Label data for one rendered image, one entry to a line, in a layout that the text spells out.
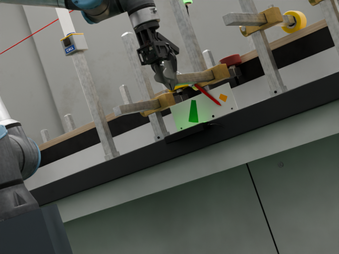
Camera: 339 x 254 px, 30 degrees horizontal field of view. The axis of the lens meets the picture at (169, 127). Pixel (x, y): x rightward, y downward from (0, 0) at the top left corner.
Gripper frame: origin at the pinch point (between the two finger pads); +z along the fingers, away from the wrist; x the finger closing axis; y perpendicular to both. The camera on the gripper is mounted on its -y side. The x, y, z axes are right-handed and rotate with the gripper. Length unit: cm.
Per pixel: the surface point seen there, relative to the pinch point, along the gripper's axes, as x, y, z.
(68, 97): -291, -276, -73
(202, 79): 1.3, -16.9, -0.5
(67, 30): -136, -122, -75
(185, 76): 1.3, -7.4, -2.1
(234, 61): 2.9, -40.7, -5.2
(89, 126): -79, -47, -6
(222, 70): 4.8, -25.6, -1.9
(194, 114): -11.2, -24.9, 8.7
